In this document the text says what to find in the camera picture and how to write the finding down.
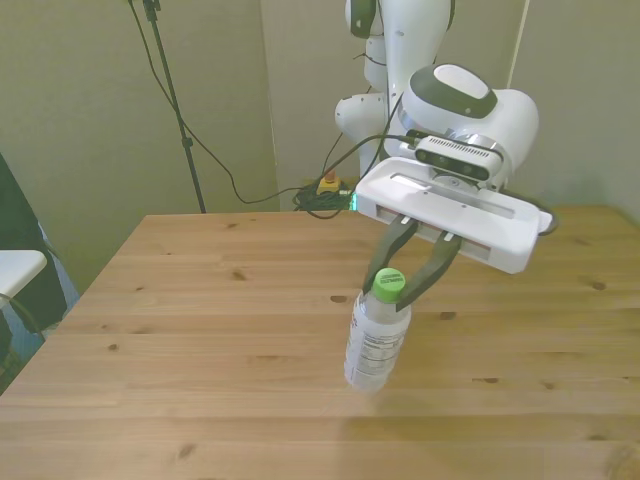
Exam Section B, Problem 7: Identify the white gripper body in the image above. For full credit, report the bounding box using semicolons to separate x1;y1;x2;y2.
354;156;554;275

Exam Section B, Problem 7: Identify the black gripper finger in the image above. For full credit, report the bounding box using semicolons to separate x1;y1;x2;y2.
360;214;420;297
397;232;464;309

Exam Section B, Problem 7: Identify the clear bottle with green cap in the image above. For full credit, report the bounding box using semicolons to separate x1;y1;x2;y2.
343;267;413;395

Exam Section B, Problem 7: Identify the black tripod stand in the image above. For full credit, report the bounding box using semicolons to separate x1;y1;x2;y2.
142;0;208;215

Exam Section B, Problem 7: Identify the yellow emergency stop button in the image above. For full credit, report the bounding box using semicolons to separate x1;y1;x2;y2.
317;172;343;197

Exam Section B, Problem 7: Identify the white side table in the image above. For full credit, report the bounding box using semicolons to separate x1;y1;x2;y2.
0;249;48;297

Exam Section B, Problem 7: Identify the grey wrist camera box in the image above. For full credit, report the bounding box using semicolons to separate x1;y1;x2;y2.
412;134;504;179

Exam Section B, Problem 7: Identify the black coiled cable bundle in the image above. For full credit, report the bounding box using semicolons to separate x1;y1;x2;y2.
291;182;357;219

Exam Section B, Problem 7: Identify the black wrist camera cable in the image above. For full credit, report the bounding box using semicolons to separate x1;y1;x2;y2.
322;133;560;236

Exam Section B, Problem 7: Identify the black cable on stand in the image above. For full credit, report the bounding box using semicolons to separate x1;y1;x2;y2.
124;0;301;205

